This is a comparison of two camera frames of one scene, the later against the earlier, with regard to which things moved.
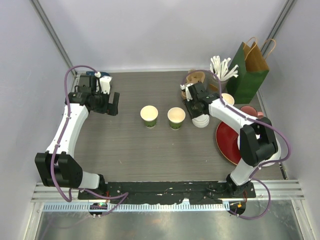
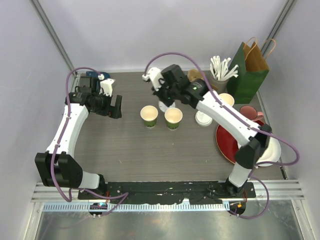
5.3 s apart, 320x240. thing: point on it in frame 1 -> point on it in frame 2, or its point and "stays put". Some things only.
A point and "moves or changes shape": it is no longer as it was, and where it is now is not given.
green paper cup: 176,116 moves or changes shape
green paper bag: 253,67 stays put
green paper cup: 149,114 stays put
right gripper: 192,113 -> 159,94
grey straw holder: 213,85 stays put
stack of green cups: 227,99 stays put
